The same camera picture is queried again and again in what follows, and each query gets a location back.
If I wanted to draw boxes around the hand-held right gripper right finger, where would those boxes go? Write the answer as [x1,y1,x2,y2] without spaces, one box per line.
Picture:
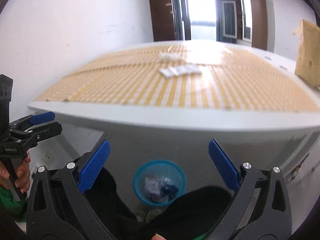
[208,139,293,240]

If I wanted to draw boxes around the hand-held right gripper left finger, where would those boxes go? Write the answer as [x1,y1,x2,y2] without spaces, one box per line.
[26,140,118,240]

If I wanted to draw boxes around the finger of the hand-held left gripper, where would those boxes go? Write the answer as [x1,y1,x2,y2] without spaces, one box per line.
[9,111,56,128]
[15,122,63,143]

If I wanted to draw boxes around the blue plastic wastebasket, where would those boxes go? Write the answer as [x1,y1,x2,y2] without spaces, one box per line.
[133,159,187,207]

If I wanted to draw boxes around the dark blue snack bag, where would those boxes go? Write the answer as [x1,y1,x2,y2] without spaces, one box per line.
[160,179,178,196]

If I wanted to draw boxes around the white plastic bag red print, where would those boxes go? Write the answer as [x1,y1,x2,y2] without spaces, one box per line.
[144,177,161,202]

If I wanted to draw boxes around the person's left hand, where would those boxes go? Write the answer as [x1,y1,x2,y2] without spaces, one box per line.
[0,155,31,195]

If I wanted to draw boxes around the white table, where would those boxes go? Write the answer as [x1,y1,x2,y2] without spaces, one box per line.
[27,39,320,182]

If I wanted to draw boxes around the person's black pants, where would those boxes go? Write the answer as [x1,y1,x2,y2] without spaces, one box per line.
[84,166,233,240]

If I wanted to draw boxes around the green garment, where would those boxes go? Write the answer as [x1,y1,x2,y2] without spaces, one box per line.
[0,184,28,222]

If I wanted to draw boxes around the yellow checked tablecloth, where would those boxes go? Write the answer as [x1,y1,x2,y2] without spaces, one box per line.
[32,41,320,113]

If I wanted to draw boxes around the white folded cloth near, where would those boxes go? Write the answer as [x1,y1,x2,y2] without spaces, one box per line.
[159,64,203,79]

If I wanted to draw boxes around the brown paper box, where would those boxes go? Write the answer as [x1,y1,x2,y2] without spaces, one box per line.
[292,18,320,91]

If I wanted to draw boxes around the brown wooden door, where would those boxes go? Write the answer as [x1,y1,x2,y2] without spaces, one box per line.
[148,0,179,42]

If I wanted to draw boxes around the glass balcony door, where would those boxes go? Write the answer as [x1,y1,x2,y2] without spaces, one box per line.
[179,0,217,41]

